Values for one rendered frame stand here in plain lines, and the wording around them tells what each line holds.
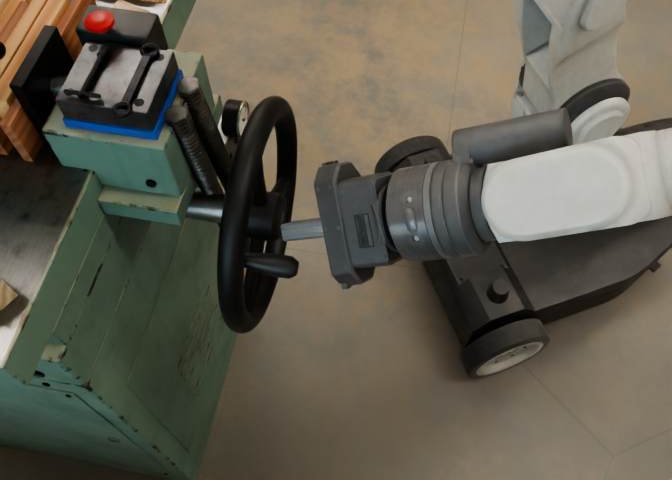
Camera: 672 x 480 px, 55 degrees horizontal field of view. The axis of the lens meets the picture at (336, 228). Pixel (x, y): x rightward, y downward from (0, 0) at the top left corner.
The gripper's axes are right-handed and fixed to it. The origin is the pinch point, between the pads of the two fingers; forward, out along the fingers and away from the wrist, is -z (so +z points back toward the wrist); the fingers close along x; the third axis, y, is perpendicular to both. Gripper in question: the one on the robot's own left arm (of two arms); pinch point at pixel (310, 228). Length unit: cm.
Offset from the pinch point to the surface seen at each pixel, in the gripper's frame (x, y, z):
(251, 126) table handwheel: 11.5, -0.4, -5.0
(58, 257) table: 1.9, 12.7, -22.9
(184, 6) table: 31.4, -16.7, -24.3
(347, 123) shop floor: 17, -114, -55
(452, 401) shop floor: -52, -78, -22
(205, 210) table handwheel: 3.5, -4.1, -17.0
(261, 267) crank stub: -3.1, 2.0, -5.6
